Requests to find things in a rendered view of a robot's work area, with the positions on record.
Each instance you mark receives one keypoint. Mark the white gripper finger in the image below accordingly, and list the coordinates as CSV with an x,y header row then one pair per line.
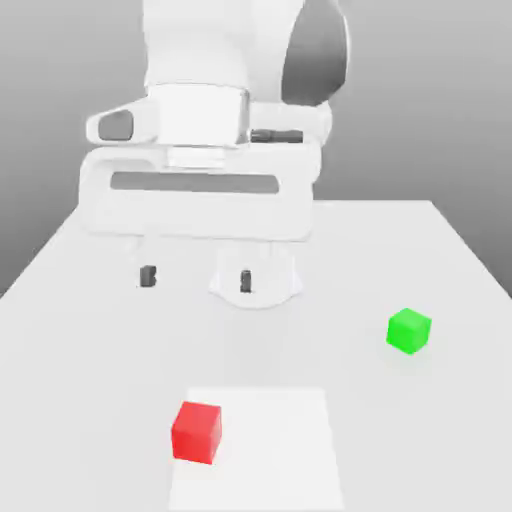
x,y
246,281
148,276

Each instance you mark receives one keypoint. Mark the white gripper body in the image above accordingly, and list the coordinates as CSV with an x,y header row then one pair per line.
x,y
192,212

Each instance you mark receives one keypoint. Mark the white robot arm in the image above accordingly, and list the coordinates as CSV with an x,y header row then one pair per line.
x,y
208,44

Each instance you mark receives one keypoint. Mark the small red cube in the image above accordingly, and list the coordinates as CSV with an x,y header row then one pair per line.
x,y
196,434

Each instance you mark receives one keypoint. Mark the small green cube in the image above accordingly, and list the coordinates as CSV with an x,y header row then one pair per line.
x,y
408,331

